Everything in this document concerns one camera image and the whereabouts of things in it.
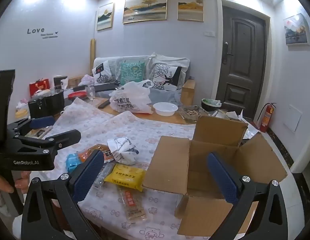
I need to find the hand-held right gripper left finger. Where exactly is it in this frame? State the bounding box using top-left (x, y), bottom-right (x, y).
top-left (20, 149), bottom-right (105, 240)

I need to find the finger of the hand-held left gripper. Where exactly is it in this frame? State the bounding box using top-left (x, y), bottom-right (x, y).
top-left (15, 129), bottom-right (82, 155)
top-left (6, 116), bottom-right (56, 137)

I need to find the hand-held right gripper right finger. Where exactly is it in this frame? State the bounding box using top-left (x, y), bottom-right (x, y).
top-left (206, 152), bottom-right (289, 240)

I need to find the blue snack packet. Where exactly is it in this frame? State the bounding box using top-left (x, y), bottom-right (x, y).
top-left (66, 153), bottom-right (83, 173)

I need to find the orange clear snack packet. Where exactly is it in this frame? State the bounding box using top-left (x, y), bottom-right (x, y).
top-left (77, 144), bottom-right (114, 163)

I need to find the brown cardboard box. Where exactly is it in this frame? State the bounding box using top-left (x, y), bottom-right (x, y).
top-left (142, 116), bottom-right (288, 238)

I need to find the person's left hand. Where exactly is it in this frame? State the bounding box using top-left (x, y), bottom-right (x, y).
top-left (0, 171), bottom-right (30, 194)

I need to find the clear snack wrapper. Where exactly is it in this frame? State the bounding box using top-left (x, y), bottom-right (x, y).
top-left (94, 161), bottom-right (115, 188)

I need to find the black cooking pot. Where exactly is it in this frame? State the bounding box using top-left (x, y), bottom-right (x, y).
top-left (28, 89), bottom-right (65, 119)

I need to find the yellow lidded container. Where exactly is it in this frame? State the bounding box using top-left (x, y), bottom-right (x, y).
top-left (15, 104), bottom-right (31, 120)

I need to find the yellow snack packet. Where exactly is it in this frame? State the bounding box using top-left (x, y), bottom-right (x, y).
top-left (104, 164), bottom-right (147, 192)

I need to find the red gift bag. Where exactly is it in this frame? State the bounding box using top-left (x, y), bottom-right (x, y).
top-left (29, 79), bottom-right (50, 97)

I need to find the white crumpled snack packet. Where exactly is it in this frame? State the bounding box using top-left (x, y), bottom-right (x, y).
top-left (107, 137), bottom-right (139, 165)

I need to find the black countertop appliance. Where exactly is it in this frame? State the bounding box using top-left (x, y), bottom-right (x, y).
top-left (54, 76), bottom-right (68, 89)

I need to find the wine glass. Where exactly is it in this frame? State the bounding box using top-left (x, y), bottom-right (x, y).
top-left (86, 85), bottom-right (96, 103)

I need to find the clear snack bar packet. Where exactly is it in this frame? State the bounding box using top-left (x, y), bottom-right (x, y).
top-left (119, 186), bottom-right (148, 222)

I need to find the clear plastic sheet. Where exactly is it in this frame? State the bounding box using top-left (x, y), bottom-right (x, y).
top-left (242, 122), bottom-right (260, 140)

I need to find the pink plastic bag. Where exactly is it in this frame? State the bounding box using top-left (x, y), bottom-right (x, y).
top-left (79, 74), bottom-right (94, 85)

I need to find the black power strip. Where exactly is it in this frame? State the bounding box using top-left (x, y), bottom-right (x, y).
top-left (94, 82), bottom-right (117, 92)

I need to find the white printed plastic bag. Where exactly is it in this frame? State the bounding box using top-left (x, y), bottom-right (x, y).
top-left (109, 79), bottom-right (154, 114)

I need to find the white cushion black red print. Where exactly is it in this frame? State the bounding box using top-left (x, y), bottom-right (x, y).
top-left (92, 60), bottom-right (113, 84)

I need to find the glass tray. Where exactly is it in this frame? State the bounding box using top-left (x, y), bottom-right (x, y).
top-left (179, 106), bottom-right (213, 123)

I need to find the cartoon print tablecloth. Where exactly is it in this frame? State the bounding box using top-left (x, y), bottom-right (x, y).
top-left (43, 97), bottom-right (245, 240)

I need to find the dark trash bin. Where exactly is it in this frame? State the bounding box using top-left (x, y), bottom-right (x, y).
top-left (201, 98), bottom-right (222, 112)

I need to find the red fire extinguisher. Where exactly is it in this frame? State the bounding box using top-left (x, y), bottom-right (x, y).
top-left (258, 102), bottom-right (276, 133)

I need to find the rolled bamboo mat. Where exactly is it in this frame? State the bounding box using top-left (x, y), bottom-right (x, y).
top-left (89, 39), bottom-right (96, 75)

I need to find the grey covered sofa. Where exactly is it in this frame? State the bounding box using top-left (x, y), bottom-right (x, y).
top-left (91, 55), bottom-right (195, 105)

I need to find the white plastic bowl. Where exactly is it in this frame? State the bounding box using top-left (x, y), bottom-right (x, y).
top-left (153, 102), bottom-right (179, 117)

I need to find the teal tree print cushion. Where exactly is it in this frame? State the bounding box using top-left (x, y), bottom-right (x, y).
top-left (119, 61), bottom-right (146, 85)

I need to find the tall brown carton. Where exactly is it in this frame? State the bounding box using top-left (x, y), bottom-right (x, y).
top-left (182, 79), bottom-right (196, 105)

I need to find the grey cloth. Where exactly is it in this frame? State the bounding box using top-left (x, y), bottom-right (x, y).
top-left (147, 87), bottom-right (182, 105)

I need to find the dark brown door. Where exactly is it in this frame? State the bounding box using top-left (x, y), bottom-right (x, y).
top-left (221, 5), bottom-right (267, 122)

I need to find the white tree print cushion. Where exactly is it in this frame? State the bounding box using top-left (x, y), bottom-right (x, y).
top-left (147, 52), bottom-right (190, 90)

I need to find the small framed landscape painting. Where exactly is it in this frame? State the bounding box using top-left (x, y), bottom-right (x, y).
top-left (96, 3), bottom-right (114, 31)

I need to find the large framed landscape painting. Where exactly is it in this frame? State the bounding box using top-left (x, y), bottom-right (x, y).
top-left (122, 0), bottom-right (168, 24)

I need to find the frameless mountain canvas painting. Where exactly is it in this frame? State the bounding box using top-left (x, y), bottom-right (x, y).
top-left (283, 13), bottom-right (310, 46)

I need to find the medium framed landscape painting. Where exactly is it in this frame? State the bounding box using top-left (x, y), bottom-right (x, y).
top-left (177, 0), bottom-right (204, 22)

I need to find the black wall lettering sticker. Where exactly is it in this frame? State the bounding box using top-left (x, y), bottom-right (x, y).
top-left (27, 27), bottom-right (59, 39)

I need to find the white wall panel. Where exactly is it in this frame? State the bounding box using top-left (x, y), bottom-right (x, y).
top-left (285, 104), bottom-right (302, 132)

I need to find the metal door handle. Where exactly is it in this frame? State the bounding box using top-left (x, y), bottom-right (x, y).
top-left (222, 42), bottom-right (233, 65)

